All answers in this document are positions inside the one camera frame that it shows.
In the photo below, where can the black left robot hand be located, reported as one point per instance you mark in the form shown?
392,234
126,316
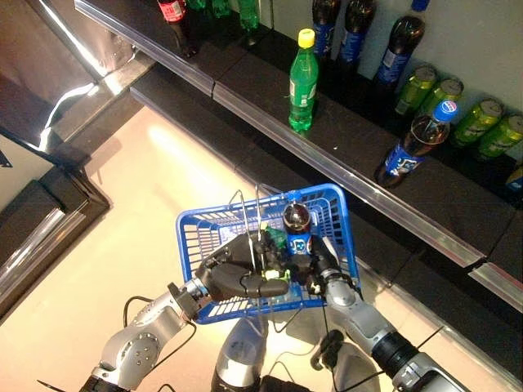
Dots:
245,281

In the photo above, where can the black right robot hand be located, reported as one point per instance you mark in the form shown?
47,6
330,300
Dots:
323,261

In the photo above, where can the Pepsi cola bottle blue cap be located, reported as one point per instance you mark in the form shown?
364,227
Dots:
355,28
324,24
398,49
297,228
412,151

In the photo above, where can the blue plastic shopping basket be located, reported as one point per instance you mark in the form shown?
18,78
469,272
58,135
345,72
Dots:
196,232

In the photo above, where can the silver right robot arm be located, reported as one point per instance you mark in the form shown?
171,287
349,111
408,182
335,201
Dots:
367,322

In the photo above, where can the light green tea bottle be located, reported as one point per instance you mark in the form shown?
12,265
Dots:
278,274

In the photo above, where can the silver right robot leg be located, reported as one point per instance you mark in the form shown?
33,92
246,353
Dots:
347,363

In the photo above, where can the dark robot waist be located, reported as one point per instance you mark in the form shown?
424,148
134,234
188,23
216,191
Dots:
286,386

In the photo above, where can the blue cookie box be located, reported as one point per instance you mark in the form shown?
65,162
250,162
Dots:
515,179

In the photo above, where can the dark neighbouring shelf unit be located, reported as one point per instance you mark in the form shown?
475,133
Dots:
41,228

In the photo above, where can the Coca-Cola bottle red cap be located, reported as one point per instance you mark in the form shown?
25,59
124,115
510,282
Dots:
175,16

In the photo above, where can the reflective metal side panel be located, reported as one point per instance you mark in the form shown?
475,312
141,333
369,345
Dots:
61,49

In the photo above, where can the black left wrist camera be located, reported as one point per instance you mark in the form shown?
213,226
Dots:
181,300

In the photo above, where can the black shelf board clear rail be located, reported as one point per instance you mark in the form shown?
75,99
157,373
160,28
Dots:
502,265
139,20
347,134

